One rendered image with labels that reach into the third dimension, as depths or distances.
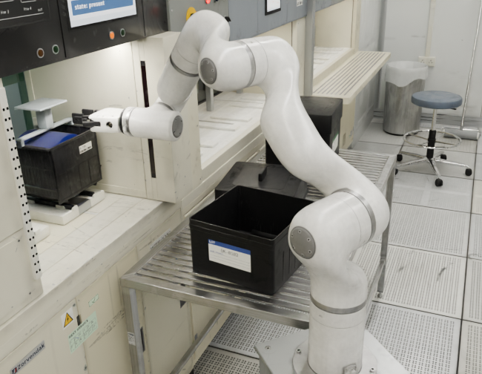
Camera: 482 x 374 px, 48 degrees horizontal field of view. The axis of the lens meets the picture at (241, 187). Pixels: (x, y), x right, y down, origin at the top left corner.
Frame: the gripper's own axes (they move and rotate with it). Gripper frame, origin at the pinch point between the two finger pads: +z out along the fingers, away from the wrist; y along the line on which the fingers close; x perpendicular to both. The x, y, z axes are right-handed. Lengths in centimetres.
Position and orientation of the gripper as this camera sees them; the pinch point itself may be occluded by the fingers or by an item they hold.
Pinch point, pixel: (83, 116)
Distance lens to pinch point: 169.4
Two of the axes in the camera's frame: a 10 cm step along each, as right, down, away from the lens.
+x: -0.2, -9.2, -4.0
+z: -9.2, -1.3, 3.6
